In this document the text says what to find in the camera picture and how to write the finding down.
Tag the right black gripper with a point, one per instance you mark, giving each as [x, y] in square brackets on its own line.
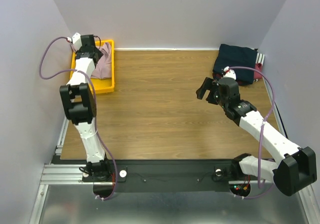
[213, 93]

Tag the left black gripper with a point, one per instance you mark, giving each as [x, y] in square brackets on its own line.
[98, 51]

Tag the pink tank top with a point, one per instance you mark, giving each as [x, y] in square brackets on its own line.
[104, 65]

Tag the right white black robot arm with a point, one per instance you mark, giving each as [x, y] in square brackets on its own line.
[292, 168]

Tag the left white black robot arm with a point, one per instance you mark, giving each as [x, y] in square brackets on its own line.
[80, 106]

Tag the maroon folded tank top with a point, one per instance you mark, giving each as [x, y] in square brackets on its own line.
[257, 73]

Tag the striped folded tank top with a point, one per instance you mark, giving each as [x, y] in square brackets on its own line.
[260, 58]

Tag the yellow plastic tray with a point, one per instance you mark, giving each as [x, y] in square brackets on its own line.
[106, 83]

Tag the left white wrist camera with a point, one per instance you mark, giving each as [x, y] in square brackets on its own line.
[76, 41]

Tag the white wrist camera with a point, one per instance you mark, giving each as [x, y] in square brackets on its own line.
[229, 73]
[76, 41]

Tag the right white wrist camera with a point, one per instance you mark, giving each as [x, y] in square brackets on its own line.
[229, 73]

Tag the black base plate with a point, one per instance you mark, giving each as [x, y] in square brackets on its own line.
[165, 175]

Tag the aluminium frame rail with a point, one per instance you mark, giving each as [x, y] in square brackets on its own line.
[61, 174]

